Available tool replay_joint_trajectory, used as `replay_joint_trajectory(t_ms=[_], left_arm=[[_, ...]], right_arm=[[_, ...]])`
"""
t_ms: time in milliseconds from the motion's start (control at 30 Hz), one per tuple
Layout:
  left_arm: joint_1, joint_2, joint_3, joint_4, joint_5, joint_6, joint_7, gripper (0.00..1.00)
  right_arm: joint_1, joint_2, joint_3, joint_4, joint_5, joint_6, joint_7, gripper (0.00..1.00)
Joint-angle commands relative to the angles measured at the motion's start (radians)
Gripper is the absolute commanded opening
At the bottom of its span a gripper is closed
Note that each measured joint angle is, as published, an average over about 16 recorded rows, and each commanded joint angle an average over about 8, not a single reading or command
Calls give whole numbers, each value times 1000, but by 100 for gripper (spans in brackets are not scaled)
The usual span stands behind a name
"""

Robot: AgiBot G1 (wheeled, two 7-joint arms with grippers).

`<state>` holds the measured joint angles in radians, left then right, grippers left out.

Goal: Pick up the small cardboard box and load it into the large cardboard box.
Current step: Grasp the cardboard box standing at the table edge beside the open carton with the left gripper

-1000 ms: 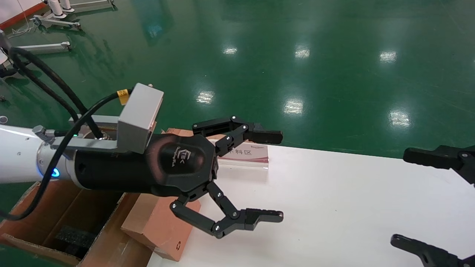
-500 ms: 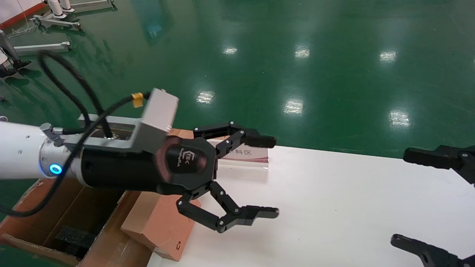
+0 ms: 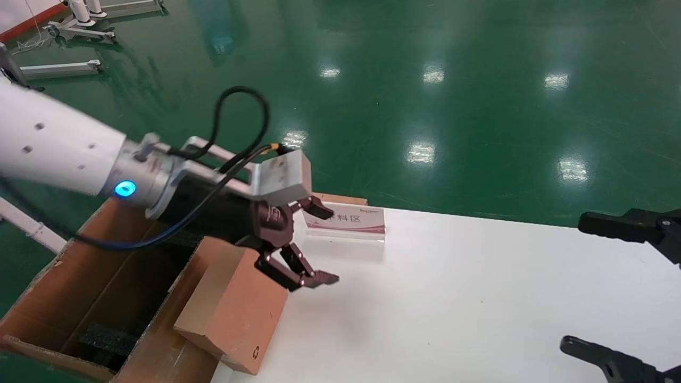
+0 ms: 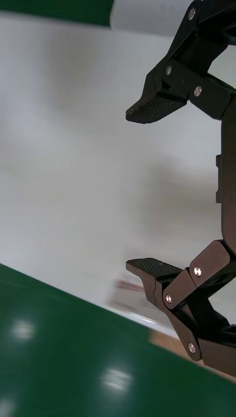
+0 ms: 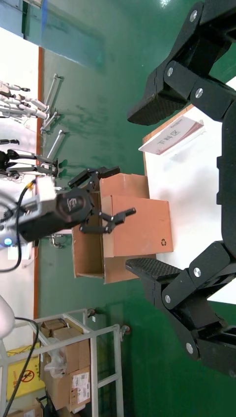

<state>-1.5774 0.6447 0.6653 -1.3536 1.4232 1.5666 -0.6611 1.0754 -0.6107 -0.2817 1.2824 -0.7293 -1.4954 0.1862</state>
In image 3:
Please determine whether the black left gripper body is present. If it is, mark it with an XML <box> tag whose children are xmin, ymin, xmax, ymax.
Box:
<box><xmin>160</xmin><ymin>178</ymin><xmax>295</xmax><ymax>251</ymax></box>

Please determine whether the short black looped cable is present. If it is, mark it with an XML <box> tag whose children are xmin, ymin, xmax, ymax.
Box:
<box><xmin>168</xmin><ymin>86</ymin><xmax>271</xmax><ymax>160</ymax></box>

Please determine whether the large open cardboard box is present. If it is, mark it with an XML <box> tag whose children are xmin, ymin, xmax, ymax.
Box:
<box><xmin>0</xmin><ymin>193</ymin><xmax>368</xmax><ymax>383</ymax></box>

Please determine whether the black foam padding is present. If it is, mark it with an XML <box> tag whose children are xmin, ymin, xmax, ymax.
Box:
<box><xmin>80</xmin><ymin>324</ymin><xmax>140</xmax><ymax>368</ymax></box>

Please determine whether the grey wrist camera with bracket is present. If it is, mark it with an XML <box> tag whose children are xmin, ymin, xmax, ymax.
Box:
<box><xmin>181</xmin><ymin>137</ymin><xmax>313</xmax><ymax>207</ymax></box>

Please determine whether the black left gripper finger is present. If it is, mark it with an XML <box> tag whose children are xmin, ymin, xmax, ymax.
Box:
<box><xmin>290</xmin><ymin>195</ymin><xmax>335</xmax><ymax>221</ymax></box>
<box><xmin>254</xmin><ymin>243</ymin><xmax>340</xmax><ymax>292</ymax></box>

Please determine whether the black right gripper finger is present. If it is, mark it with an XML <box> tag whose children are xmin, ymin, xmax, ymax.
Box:
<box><xmin>579</xmin><ymin>209</ymin><xmax>681</xmax><ymax>265</ymax></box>
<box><xmin>560</xmin><ymin>335</ymin><xmax>681</xmax><ymax>383</ymax></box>

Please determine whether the long black yellow-tagged cable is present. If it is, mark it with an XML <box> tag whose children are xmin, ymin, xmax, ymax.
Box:
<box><xmin>0</xmin><ymin>144</ymin><xmax>290</xmax><ymax>252</ymax></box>

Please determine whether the small cardboard box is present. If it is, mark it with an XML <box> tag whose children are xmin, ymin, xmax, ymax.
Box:
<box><xmin>174</xmin><ymin>237</ymin><xmax>289</xmax><ymax>375</ymax></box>

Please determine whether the white metal stand base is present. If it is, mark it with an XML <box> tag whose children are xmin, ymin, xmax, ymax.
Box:
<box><xmin>44</xmin><ymin>0</ymin><xmax>165</xmax><ymax>44</ymax></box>

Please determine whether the acrylic sign with red stripe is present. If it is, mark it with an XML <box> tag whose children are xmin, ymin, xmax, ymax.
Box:
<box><xmin>302</xmin><ymin>202</ymin><xmax>386</xmax><ymax>244</ymax></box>

